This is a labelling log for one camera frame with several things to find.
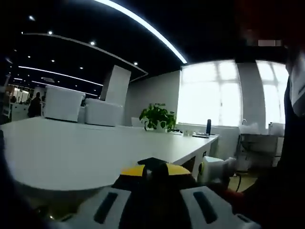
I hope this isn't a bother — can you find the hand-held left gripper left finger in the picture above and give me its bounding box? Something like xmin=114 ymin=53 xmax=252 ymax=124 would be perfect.
xmin=59 ymin=166 xmax=146 ymax=229

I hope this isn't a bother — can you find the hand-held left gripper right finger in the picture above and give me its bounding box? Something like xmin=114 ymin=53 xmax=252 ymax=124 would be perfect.
xmin=165 ymin=163 xmax=260 ymax=229

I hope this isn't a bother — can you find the white desk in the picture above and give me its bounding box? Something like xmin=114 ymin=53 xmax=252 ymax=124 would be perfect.
xmin=0 ymin=116 xmax=220 ymax=191

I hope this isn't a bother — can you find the metal sink counter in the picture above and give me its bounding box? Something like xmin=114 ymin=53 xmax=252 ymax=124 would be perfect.
xmin=239 ymin=125 xmax=285 ymax=167

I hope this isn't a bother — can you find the wide bright window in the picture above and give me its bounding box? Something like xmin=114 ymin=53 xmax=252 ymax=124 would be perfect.
xmin=177 ymin=59 xmax=243 ymax=127

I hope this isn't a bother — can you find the clear plastic container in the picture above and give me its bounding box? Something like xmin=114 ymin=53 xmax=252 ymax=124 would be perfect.
xmin=269 ymin=122 xmax=285 ymax=137

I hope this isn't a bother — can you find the green potted plant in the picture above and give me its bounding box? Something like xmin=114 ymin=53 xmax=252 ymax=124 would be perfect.
xmin=139 ymin=103 xmax=177 ymax=133

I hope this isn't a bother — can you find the narrow bright window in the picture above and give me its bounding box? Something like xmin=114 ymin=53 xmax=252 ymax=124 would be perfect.
xmin=256 ymin=59 xmax=290 ymax=125

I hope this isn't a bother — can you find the low white storage box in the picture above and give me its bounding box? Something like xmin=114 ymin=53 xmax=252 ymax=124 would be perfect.
xmin=84 ymin=98 xmax=124 ymax=127

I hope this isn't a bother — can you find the tall white storage box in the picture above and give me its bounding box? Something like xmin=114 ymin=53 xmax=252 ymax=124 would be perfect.
xmin=44 ymin=85 xmax=86 ymax=123

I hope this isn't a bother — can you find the white chest-worn device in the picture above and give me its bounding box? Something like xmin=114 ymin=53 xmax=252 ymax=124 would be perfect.
xmin=287 ymin=47 xmax=305 ymax=115

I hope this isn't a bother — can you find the long ceiling light strip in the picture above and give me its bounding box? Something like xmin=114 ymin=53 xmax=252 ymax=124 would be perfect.
xmin=94 ymin=0 xmax=188 ymax=64

